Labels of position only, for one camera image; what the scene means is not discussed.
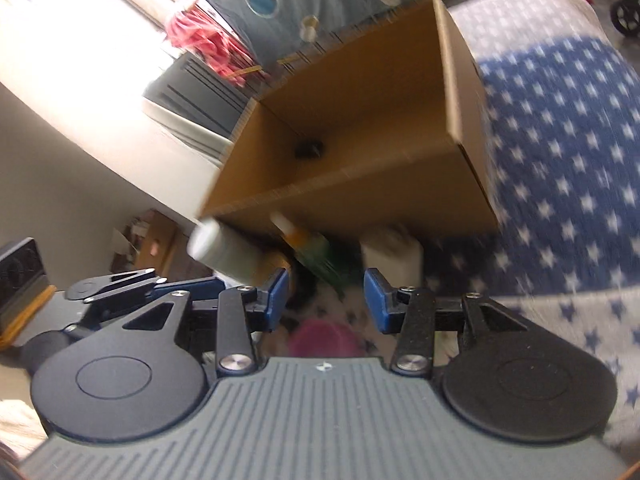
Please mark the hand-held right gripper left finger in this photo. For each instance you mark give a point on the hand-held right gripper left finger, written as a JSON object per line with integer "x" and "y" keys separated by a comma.
{"x": 279, "y": 300}

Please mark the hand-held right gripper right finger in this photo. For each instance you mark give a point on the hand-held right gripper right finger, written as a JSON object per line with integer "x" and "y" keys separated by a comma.
{"x": 377, "y": 300}

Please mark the yellow stick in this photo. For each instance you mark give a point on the yellow stick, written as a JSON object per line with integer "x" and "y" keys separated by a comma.
{"x": 245, "y": 71}

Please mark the dark grey slatted panel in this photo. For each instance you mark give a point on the dark grey slatted panel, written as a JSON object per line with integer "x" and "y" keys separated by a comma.
{"x": 200, "y": 95}

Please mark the small black round object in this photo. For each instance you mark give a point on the small black round object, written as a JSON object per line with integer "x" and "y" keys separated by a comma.
{"x": 310, "y": 147}

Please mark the brown cardboard box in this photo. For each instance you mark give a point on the brown cardboard box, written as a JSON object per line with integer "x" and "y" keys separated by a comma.
{"x": 380, "y": 200}

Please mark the white capped plastic bottle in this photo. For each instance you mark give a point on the white capped plastic bottle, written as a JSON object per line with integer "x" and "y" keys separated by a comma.
{"x": 220, "y": 250}

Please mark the brown cardboard carton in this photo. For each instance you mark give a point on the brown cardboard carton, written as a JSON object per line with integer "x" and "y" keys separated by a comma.
{"x": 160, "y": 245}

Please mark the white power adapter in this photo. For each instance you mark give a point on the white power adapter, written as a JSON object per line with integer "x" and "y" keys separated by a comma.
{"x": 392, "y": 255}

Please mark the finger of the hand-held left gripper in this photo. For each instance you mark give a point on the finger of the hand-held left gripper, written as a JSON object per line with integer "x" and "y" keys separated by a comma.
{"x": 115, "y": 284}
{"x": 190, "y": 286}

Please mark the pink round object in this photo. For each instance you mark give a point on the pink round object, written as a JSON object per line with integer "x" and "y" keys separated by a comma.
{"x": 325, "y": 340}

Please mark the green dropper bottle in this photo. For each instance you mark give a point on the green dropper bottle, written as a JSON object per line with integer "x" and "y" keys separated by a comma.
{"x": 320, "y": 260}

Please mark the blue white star blanket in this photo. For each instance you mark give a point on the blue white star blanket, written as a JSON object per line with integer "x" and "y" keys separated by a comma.
{"x": 550, "y": 160}

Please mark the red cloth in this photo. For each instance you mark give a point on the red cloth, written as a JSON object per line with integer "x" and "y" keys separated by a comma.
{"x": 200, "y": 35}

